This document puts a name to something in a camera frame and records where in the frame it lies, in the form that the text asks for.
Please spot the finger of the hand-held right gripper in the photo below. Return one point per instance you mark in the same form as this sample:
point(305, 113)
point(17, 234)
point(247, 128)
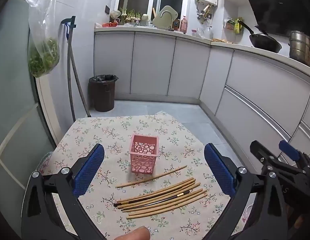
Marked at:
point(257, 148)
point(288, 150)

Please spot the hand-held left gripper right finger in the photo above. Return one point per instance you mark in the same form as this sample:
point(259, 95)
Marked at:
point(219, 170)

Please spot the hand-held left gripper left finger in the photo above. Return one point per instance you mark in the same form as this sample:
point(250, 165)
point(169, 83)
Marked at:
point(88, 170)

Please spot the pink perforated plastic basket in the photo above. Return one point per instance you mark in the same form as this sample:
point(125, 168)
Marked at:
point(142, 165)

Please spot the bunch of wooden chopsticks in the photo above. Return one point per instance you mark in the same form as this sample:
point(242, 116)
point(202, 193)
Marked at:
point(170, 203)

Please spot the light wooden chopstick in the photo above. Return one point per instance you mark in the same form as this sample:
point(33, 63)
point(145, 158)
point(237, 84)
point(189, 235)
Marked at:
point(152, 178)

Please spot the person's right hand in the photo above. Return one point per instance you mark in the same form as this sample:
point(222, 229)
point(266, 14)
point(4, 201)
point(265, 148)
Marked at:
point(299, 224)

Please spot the person's left hand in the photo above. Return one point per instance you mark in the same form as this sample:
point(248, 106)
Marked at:
point(135, 234)

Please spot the floral tablecloth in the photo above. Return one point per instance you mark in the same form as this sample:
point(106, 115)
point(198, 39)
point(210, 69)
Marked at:
point(107, 135)

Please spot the brown trash bin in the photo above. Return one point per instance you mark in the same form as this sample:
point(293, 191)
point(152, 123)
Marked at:
point(102, 95)

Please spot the stainless steel pot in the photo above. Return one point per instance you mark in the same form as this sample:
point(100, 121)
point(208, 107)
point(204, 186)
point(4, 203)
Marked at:
point(301, 47)

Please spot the black wok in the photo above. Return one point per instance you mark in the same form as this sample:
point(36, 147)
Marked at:
point(266, 43)

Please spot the pale kitchen countertop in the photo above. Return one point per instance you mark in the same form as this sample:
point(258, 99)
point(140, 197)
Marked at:
point(227, 45)

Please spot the frosted glass door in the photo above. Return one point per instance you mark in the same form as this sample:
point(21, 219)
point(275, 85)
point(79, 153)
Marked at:
point(12, 92)

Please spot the plastic bag of greens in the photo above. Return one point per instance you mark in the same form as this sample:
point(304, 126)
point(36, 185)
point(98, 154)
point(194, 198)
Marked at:
point(43, 60)

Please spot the white kitchen cabinets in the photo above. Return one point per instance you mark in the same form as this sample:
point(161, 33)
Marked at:
point(150, 62)

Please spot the hanging seasoning packets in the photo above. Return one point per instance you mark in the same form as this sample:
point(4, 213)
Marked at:
point(234, 26)

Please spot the clear glass jars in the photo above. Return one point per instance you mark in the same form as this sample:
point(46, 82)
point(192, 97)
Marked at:
point(202, 33)

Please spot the pink soap bottle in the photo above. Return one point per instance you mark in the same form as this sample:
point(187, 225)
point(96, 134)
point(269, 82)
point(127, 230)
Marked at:
point(184, 25)

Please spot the black range hood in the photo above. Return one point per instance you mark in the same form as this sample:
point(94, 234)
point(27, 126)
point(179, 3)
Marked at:
point(279, 5)

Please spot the red bowl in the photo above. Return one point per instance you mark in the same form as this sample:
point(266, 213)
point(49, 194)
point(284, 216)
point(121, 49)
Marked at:
point(110, 25)

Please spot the water heater pipes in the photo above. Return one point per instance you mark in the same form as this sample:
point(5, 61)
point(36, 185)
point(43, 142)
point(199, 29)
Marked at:
point(204, 11)

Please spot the dark sauce bottle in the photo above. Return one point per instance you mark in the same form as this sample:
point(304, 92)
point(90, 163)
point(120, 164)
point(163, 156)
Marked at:
point(176, 24)

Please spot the sprouting garlic bulbs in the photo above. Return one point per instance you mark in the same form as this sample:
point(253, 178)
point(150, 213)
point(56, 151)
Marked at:
point(130, 16)

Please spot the metal sink faucet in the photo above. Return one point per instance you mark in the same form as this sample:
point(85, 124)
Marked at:
point(166, 13)

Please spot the green cutting board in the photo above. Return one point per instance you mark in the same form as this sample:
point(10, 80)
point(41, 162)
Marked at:
point(167, 12)

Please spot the dark wall hook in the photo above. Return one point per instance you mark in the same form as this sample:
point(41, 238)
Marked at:
point(70, 22)

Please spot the dark wall socket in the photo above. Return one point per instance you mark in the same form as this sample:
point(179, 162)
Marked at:
point(107, 9)

